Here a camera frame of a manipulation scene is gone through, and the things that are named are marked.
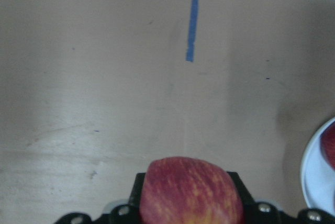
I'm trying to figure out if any red apple back on plate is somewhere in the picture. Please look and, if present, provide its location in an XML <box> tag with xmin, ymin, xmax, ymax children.
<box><xmin>320</xmin><ymin>123</ymin><xmax>335</xmax><ymax>170</ymax></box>

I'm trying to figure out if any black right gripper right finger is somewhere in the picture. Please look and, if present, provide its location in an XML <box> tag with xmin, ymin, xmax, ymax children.
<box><xmin>228</xmin><ymin>172</ymin><xmax>334</xmax><ymax>224</ymax></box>

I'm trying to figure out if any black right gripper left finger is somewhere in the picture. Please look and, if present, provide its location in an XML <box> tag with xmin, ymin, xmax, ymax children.
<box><xmin>55</xmin><ymin>173</ymin><xmax>146</xmax><ymax>224</ymax></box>

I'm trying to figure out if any red yellow apple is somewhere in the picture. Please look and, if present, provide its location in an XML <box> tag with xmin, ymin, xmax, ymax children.
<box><xmin>139</xmin><ymin>156</ymin><xmax>245</xmax><ymax>223</ymax></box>

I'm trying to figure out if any white round plate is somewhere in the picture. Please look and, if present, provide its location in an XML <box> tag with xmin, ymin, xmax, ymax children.
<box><xmin>300</xmin><ymin>118</ymin><xmax>334</xmax><ymax>215</ymax></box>

